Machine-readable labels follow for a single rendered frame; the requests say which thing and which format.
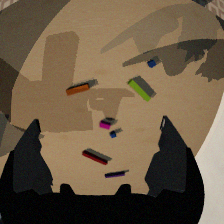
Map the orange rod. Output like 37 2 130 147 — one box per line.
66 83 90 96

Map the small magenta block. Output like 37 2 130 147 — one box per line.
99 120 111 129

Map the lime green rod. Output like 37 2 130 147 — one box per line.
128 79 151 102

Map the purple rod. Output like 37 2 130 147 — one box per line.
105 171 125 178

